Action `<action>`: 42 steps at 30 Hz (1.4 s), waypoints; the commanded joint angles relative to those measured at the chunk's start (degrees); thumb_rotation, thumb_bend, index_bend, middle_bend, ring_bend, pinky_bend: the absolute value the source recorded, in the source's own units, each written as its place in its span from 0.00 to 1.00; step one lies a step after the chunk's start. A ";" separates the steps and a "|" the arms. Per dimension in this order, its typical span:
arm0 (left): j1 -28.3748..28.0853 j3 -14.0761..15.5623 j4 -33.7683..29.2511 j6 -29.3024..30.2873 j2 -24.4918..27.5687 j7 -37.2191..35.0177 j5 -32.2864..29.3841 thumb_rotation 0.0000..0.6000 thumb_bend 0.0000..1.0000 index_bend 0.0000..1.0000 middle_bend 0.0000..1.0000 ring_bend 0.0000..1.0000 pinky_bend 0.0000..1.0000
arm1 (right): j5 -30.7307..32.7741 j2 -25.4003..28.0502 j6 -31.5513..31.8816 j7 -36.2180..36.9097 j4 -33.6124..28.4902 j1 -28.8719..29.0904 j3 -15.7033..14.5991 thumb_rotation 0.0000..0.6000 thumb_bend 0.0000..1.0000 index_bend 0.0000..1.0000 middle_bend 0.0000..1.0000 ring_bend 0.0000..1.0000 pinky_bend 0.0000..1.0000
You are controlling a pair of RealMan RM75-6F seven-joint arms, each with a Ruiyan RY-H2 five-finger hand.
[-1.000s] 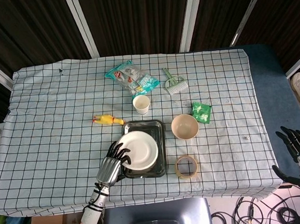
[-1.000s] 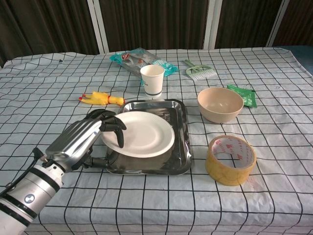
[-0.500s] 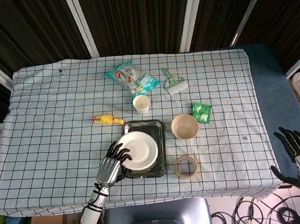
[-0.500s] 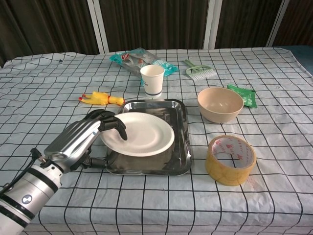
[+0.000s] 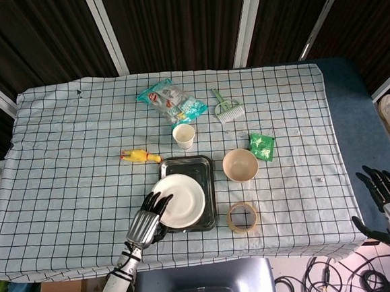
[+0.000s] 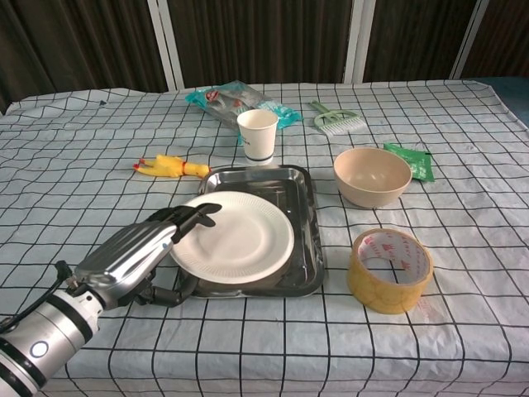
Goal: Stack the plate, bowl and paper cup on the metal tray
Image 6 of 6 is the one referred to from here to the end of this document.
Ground yellowish packing tape roll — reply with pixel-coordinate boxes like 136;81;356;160
346;227;435;315

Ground white paper cup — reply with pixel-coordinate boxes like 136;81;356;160
236;108;279;167

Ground beige bowl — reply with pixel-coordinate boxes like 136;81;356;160
332;146;413;208

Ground teal clear snack bag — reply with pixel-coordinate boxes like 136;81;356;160
184;79;303;146

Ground white paper plate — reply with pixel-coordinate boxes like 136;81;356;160
169;190;296;285

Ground white partition frame post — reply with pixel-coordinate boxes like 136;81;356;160
343;0;376;84
450;0;491;79
147;0;185;91

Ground yellow rubber chicken toy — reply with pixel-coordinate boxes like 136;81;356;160
132;154;212;179

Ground green mini dustpan brush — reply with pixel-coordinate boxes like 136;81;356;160
310;99;365;137

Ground rectangular metal tray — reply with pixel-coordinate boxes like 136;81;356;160
175;164;326;299

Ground light blue checkered tablecloth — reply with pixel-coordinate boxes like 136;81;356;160
0;78;529;397

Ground green sachet packet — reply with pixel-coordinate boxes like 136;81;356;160
383;141;436;183

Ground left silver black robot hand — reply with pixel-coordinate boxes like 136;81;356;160
73;202;223;309

